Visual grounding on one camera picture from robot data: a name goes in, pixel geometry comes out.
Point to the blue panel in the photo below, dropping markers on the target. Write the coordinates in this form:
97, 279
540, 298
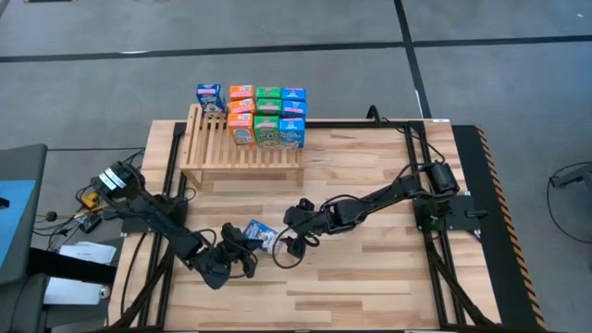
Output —
16, 222

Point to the black aluminium frame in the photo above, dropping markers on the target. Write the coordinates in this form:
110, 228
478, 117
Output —
347, 124

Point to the wooden slatted shelf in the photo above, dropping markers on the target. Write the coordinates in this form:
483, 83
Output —
217, 152

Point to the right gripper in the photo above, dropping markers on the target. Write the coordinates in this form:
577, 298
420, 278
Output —
305, 217

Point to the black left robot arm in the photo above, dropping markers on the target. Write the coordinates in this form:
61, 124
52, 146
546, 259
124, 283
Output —
157, 222

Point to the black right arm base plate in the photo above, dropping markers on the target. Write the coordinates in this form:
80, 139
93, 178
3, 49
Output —
462, 213

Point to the blue Frosted Flakes box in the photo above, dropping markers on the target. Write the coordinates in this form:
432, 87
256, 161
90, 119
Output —
210, 98
261, 233

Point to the black ball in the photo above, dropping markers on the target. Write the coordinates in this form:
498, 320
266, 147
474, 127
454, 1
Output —
51, 216

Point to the black power adapter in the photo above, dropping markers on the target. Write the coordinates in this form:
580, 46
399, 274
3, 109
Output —
90, 224

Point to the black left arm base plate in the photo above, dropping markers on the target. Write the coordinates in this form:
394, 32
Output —
134, 227

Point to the grey desk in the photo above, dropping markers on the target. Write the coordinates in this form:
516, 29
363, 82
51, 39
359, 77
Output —
23, 162

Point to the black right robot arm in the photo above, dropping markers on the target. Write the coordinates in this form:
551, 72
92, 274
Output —
393, 194

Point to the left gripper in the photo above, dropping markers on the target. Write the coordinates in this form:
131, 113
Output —
222, 263

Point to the black desk foot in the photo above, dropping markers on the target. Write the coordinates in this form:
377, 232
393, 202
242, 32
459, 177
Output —
69, 268

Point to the white paper sheet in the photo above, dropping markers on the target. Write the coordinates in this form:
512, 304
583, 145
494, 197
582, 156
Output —
88, 252
69, 291

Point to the black mat with hazard stripes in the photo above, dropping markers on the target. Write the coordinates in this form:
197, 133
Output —
499, 277

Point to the blue Rice Krispies box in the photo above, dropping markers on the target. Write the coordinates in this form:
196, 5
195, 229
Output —
293, 94
292, 134
294, 109

